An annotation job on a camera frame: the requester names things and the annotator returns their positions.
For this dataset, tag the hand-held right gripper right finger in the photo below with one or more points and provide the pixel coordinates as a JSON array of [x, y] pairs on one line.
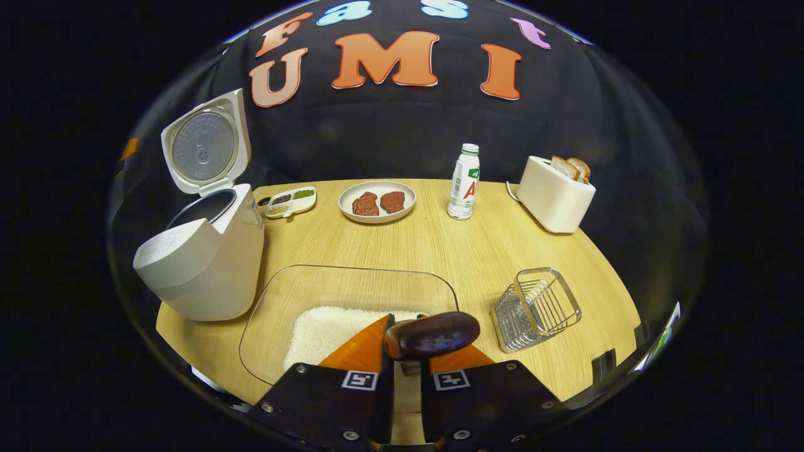
[[427, 402]]

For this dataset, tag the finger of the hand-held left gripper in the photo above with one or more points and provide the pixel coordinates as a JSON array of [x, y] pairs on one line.
[[130, 149]]

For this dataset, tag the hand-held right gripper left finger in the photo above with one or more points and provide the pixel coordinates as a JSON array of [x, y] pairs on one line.
[[386, 395]]

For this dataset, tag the brown wooden spoon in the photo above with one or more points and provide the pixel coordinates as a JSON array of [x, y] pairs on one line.
[[433, 336]]

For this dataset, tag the white rice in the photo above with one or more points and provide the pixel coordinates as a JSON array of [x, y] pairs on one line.
[[320, 333]]

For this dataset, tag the white rice cooker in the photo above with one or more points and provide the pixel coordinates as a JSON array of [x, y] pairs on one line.
[[207, 270]]

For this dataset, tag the clear glass dish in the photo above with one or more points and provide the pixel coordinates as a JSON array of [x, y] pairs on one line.
[[352, 289]]

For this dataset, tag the white divided bean dish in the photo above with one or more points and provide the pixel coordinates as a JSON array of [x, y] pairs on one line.
[[290, 202]]

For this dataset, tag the brown steak piece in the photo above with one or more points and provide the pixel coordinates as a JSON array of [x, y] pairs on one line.
[[392, 201], [365, 204]]

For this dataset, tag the white round plate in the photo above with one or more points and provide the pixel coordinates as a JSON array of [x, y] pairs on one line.
[[377, 186]]

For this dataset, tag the white drink bottle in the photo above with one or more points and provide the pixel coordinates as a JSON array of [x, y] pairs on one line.
[[463, 182]]

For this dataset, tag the white toaster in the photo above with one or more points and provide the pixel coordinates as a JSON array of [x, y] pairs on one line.
[[553, 204]]

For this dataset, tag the toast bread slice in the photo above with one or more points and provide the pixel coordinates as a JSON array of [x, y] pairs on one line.
[[583, 169], [564, 167]]

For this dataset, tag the dark grey table bracket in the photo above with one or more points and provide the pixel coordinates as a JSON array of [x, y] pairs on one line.
[[604, 365]]

